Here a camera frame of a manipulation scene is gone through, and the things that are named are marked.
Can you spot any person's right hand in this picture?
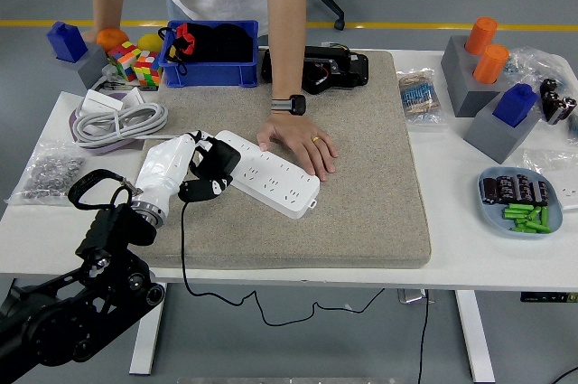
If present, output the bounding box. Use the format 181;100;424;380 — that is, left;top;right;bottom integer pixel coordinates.
79;26;104;45

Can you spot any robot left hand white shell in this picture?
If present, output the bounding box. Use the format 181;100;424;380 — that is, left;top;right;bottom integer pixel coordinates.
134;129;236;217

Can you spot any person's left hand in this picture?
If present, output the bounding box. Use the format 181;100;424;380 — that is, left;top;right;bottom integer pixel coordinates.
256;111;340;182

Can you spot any white power strip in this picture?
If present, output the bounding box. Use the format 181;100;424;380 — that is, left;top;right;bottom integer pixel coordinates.
215;129;322;221

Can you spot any black plug adapter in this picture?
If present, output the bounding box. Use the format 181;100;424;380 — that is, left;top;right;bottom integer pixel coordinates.
196;138;243;182

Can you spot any black plug cord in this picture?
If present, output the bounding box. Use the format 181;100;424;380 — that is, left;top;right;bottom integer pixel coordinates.
180;198;386;327

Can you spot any orange ball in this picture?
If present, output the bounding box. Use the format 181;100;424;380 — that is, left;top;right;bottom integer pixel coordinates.
95;27;129;53

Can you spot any blue plastic block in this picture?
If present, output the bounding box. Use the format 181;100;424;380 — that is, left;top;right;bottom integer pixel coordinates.
491;83;539;127
46;21;89;63

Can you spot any grey square block holder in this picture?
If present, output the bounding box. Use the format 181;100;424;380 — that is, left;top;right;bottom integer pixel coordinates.
463;92;543;164
42;43;109;97

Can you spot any black wrist watch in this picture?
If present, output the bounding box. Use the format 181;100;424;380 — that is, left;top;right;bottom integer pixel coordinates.
270;94;307;117

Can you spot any colourful puzzle cube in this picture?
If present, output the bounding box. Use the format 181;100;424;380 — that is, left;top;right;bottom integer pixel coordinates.
133;50;164;88
107;41;142;82

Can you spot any yellow ball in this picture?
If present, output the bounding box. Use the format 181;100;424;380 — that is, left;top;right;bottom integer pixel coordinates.
136;33;164;53

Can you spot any small white box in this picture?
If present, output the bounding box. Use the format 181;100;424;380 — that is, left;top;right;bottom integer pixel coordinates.
84;89;124;113

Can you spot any grey-brown mat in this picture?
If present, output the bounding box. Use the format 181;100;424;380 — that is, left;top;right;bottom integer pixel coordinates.
119;50;433;270

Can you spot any black mechanical device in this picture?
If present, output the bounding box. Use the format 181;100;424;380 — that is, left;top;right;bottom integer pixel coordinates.
260;43;370;96

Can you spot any black pouch red trim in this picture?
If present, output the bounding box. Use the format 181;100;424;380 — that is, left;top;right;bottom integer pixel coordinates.
157;22;213;76

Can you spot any blue plastic bin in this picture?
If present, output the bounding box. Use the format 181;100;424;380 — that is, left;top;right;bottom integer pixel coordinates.
161;19;260;89

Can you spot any clear bag of metal nuts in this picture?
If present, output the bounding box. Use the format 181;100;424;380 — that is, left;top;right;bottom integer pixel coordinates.
4;139;87;207

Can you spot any black cloth pouch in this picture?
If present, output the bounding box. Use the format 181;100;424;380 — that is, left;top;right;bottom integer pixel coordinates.
198;23;254;63

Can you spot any clear bag of resistors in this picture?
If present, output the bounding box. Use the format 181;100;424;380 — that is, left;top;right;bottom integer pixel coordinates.
396;68;448;126

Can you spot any grey two-hole block holder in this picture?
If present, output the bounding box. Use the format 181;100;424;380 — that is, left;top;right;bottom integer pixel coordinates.
440;34;511;118

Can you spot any white table leg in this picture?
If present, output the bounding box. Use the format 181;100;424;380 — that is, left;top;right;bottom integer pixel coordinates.
129;282;169;376
453;289;497;384

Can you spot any black cylindrical capacitor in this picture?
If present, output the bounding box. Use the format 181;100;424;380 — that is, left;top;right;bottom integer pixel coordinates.
480;177;500;205
531;180;551;207
496;174;518;202
516;173;534;202

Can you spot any orange cylinder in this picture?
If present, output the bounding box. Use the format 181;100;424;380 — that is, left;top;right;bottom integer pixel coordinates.
471;43;510;85
463;16;499;56

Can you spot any light blue plate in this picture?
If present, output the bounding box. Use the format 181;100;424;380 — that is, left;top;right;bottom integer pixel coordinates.
477;165;565;240

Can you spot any clear bag of hardware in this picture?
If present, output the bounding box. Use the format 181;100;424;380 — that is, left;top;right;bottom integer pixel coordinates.
500;45;578;100

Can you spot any empty clear plastic bag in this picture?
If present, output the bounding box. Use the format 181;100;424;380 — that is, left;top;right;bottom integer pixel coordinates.
522;147;578;177

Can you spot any bag of large black capacitors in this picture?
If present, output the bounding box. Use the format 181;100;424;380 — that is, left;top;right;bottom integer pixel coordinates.
539;78;578;126

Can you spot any small white zip bag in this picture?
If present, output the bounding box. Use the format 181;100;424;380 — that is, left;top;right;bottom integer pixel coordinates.
555;174;578;213

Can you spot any black table control panel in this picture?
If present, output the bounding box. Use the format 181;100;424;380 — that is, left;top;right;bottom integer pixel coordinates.
519;292;578;304

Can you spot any coiled white power cable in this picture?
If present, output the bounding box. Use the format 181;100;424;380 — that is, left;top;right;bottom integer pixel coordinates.
73;101;182;150

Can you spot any metal bracket under table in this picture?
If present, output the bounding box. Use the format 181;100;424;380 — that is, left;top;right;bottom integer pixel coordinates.
396;287;435;304

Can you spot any black hanging cable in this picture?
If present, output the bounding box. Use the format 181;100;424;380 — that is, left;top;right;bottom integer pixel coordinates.
415;291;430;384

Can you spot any black floor cable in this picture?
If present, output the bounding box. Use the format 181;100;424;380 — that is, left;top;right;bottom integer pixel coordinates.
553;365;578;384

